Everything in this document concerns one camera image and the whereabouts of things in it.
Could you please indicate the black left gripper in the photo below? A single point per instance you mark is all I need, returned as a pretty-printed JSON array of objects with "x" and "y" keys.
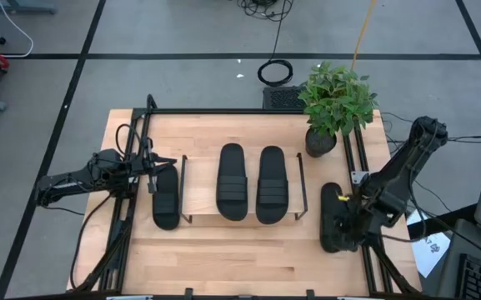
[{"x": 151, "y": 175}]

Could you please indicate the black rubber slide sandal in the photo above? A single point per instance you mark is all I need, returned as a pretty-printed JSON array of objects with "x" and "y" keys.
[
  {"x": 272, "y": 164},
  {"x": 328, "y": 208},
  {"x": 231, "y": 162},
  {"x": 166, "y": 208}
]

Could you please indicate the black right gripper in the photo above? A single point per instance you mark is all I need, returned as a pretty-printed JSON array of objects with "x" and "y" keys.
[{"x": 365, "y": 216}]

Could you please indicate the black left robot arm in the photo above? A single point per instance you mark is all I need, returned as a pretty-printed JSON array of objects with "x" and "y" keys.
[{"x": 69, "y": 183}]

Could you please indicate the white paper sheet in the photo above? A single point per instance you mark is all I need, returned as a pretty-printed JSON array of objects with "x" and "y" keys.
[{"x": 432, "y": 254}]

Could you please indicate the small black edge clip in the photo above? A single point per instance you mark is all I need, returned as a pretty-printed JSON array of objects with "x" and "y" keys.
[
  {"x": 310, "y": 293},
  {"x": 188, "y": 293}
]

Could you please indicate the green potted plant black pot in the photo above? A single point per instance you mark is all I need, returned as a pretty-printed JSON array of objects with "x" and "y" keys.
[{"x": 336, "y": 100}]

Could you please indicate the grey desk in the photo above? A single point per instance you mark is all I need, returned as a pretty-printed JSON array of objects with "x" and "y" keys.
[{"x": 461, "y": 241}]

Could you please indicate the silver angle bracket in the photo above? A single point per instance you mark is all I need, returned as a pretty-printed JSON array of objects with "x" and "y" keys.
[
  {"x": 129, "y": 297},
  {"x": 354, "y": 298}
]

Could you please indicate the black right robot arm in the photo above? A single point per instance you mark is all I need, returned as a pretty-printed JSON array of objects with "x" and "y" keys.
[{"x": 415, "y": 154}]

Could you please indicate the wooden shelf black metal frame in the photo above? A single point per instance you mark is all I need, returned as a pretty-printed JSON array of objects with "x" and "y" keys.
[{"x": 198, "y": 187}]

